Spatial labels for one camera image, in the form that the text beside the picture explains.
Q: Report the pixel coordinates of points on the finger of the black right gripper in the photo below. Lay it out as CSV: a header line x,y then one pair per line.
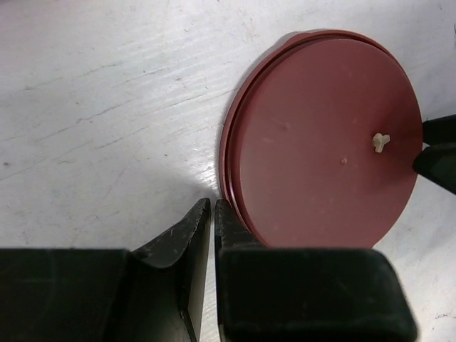
x,y
437,164
440,130

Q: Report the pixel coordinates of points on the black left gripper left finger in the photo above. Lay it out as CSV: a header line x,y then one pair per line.
x,y
153,293

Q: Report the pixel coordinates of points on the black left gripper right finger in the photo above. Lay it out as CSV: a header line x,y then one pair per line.
x,y
304,294

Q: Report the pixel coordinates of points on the dark red lid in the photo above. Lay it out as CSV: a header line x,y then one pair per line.
x,y
318,144

